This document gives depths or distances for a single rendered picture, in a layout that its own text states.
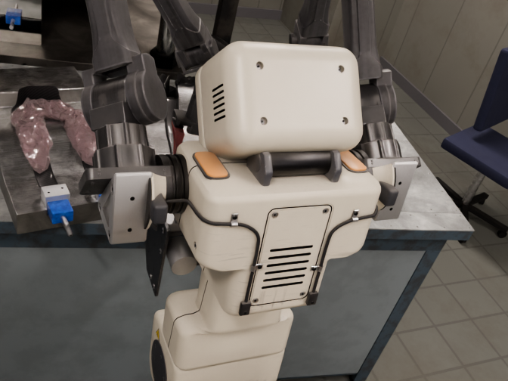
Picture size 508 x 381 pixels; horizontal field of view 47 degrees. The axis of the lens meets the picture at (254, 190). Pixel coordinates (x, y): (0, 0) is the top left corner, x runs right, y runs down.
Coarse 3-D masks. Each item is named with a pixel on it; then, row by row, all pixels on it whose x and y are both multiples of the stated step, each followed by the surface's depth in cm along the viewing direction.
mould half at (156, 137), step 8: (184, 88) 156; (192, 88) 157; (184, 96) 154; (184, 104) 153; (160, 120) 149; (144, 128) 148; (152, 128) 147; (160, 128) 148; (184, 128) 150; (152, 136) 144; (160, 136) 145; (184, 136) 147; (192, 136) 148; (152, 144) 141; (160, 144) 141; (168, 144) 142; (160, 152) 138; (168, 152) 139
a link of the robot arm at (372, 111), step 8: (360, 88) 100; (368, 88) 100; (376, 88) 100; (368, 96) 99; (376, 96) 100; (368, 104) 99; (376, 104) 99; (368, 112) 98; (376, 112) 98; (384, 112) 98; (368, 120) 98; (376, 120) 98; (384, 120) 98
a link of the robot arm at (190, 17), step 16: (160, 0) 108; (176, 0) 109; (176, 16) 111; (192, 16) 114; (176, 32) 114; (192, 32) 114; (208, 32) 121; (176, 48) 119; (192, 48) 119; (208, 48) 118; (192, 64) 121
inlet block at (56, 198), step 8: (56, 184) 122; (64, 184) 122; (48, 192) 120; (56, 192) 120; (64, 192) 120; (48, 200) 119; (56, 200) 120; (64, 200) 120; (48, 208) 118; (56, 208) 118; (64, 208) 119; (72, 208) 119; (56, 216) 117; (64, 216) 118; (72, 216) 119; (64, 224) 116; (72, 232) 115
